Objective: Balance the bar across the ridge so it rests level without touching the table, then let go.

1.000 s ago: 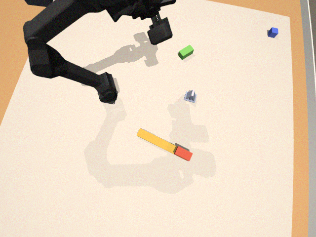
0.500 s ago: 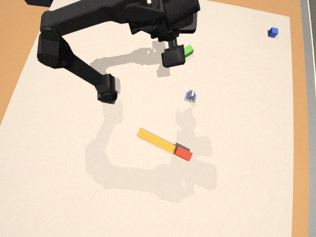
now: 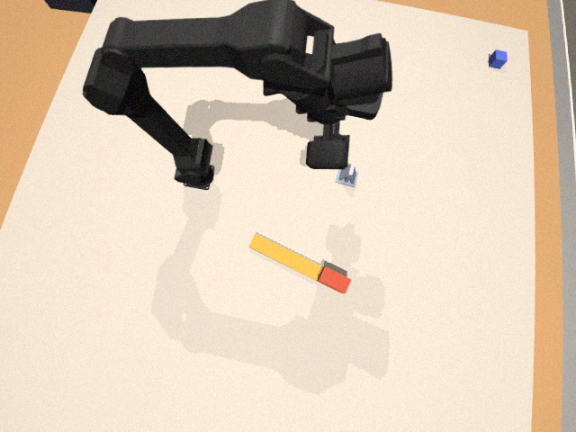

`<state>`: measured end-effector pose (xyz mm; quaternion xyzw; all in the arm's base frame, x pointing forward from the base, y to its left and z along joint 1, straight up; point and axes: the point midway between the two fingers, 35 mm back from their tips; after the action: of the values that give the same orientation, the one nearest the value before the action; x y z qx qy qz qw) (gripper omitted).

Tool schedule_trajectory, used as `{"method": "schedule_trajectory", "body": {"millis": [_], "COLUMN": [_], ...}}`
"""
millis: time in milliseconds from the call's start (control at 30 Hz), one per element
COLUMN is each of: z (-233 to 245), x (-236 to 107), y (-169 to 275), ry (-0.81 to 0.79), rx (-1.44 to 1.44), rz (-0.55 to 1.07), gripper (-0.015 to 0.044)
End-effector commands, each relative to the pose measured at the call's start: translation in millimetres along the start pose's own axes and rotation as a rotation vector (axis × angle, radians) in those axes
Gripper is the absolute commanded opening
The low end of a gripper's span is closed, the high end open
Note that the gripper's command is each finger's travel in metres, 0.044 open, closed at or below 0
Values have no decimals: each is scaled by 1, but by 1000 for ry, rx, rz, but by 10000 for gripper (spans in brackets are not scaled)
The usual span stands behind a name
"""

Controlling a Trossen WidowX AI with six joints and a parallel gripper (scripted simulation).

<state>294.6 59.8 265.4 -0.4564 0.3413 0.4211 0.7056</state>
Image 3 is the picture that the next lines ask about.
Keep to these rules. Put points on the small blue cube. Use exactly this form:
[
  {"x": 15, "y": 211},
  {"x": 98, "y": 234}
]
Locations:
[{"x": 497, "y": 59}]

